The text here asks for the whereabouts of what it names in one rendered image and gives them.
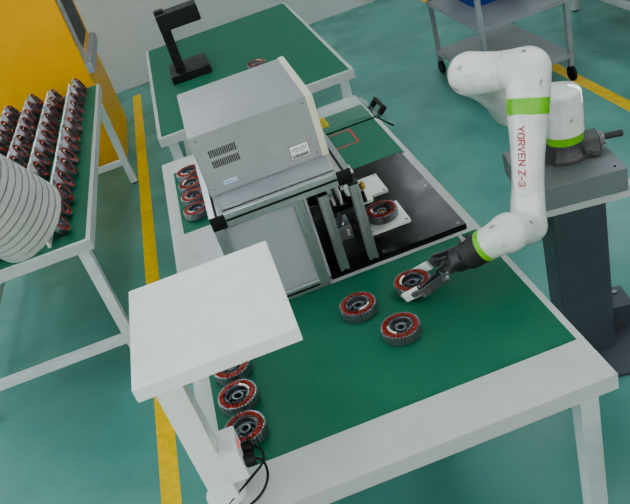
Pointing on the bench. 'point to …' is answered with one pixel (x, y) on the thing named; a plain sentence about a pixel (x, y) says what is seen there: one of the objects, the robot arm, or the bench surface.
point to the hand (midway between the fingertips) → (413, 283)
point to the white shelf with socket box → (209, 352)
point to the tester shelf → (275, 189)
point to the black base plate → (412, 236)
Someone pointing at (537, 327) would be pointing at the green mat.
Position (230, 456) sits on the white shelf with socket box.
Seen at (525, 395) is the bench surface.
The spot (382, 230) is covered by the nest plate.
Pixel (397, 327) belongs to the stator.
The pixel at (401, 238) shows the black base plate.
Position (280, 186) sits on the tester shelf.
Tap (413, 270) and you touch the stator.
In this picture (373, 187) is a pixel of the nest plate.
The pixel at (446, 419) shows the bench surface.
